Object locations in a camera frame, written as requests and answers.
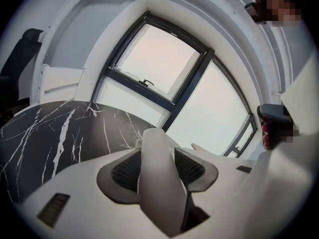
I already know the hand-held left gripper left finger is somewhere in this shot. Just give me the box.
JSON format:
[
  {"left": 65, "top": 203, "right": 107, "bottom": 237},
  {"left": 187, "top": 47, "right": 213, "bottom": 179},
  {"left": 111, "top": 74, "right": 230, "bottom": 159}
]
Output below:
[{"left": 19, "top": 147, "right": 170, "bottom": 239}]

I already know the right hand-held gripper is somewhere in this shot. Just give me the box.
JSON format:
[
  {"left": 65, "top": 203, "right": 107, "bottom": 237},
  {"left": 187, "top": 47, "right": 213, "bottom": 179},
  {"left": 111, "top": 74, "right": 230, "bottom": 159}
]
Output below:
[{"left": 256, "top": 55, "right": 319, "bottom": 150}]

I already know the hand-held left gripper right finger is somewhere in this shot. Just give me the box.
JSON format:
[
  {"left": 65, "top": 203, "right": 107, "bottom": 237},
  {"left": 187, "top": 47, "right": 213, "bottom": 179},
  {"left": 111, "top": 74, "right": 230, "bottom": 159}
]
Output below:
[{"left": 173, "top": 143, "right": 257, "bottom": 235}]

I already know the black marble round table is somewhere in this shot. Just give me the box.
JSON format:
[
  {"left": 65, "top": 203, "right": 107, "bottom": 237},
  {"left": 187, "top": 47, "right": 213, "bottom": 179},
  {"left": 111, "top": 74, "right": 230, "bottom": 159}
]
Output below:
[{"left": 0, "top": 100, "right": 157, "bottom": 205}]

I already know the dark framed window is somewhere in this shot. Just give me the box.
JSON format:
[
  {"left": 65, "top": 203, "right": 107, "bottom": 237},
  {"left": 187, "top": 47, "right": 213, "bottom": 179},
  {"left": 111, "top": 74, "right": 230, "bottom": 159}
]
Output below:
[{"left": 91, "top": 10, "right": 259, "bottom": 158}]

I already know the person's head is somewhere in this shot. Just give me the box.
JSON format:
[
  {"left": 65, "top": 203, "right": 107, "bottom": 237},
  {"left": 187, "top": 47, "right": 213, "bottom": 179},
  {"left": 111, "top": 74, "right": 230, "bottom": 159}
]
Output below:
[{"left": 255, "top": 0, "right": 304, "bottom": 27}]

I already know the white side cabinet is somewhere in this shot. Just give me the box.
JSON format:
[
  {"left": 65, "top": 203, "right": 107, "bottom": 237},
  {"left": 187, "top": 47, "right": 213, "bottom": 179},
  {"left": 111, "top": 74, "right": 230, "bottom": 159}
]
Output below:
[{"left": 39, "top": 63, "right": 86, "bottom": 105}]

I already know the black office chair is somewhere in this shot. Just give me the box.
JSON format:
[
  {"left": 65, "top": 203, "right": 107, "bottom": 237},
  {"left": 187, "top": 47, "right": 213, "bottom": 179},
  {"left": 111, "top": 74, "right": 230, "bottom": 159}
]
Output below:
[{"left": 0, "top": 28, "right": 44, "bottom": 124}]

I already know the black head-worn camera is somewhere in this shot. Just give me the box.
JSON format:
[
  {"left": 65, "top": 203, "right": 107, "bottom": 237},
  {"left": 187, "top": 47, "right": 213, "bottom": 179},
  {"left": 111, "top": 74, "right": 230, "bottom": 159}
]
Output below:
[{"left": 245, "top": 1, "right": 268, "bottom": 24}]

